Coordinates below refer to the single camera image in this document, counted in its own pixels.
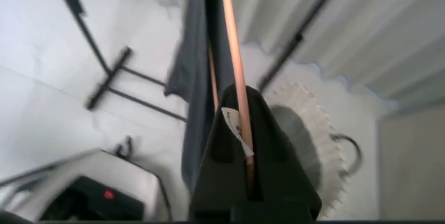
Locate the white curtain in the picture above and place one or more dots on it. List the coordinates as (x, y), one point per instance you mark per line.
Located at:
(382, 25)

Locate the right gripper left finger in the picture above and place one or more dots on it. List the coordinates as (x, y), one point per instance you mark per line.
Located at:
(215, 175)

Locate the pink clothes hanger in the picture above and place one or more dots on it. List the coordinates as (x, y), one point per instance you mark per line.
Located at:
(234, 43)

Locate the black clothes rack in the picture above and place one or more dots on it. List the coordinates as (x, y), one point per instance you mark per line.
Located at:
(107, 78)

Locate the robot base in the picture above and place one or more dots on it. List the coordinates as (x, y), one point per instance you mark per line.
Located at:
(104, 168)

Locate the white laundry basket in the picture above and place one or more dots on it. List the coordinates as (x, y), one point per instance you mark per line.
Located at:
(299, 140)

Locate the dark grey shirt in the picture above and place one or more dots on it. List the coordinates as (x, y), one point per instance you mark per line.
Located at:
(193, 78)

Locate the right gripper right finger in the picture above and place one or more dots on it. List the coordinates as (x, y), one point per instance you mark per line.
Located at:
(281, 175)

